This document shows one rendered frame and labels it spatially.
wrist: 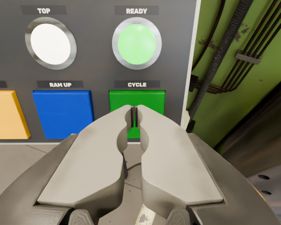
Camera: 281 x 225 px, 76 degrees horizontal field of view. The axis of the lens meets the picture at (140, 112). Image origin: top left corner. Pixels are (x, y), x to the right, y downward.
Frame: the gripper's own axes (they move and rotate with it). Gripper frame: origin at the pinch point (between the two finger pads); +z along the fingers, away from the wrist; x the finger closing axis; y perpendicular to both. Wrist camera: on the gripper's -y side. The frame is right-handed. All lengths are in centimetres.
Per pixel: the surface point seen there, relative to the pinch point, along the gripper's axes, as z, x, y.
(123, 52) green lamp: 10.7, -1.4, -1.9
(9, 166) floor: 78, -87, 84
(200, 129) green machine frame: 52, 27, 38
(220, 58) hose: 33.2, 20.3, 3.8
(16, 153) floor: 86, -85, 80
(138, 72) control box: 11.0, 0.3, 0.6
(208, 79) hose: 37.0, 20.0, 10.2
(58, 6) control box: 11.0, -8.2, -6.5
